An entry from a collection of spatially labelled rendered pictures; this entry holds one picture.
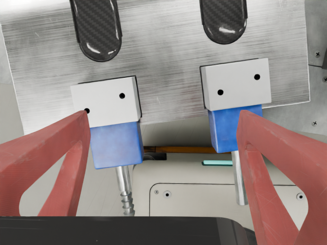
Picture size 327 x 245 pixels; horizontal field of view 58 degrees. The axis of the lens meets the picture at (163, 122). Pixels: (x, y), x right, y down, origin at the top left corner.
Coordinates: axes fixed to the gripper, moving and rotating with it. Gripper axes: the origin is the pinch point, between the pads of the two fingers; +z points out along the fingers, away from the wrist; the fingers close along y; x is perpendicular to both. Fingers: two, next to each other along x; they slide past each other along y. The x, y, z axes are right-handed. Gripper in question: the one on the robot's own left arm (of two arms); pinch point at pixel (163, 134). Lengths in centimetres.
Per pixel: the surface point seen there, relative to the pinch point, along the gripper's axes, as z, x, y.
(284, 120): 16.5, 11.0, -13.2
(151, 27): 15.5, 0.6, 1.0
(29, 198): 68, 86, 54
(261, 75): 11.3, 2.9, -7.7
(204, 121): 82, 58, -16
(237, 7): 16.7, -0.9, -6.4
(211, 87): 10.9, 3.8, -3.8
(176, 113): 12.2, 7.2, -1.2
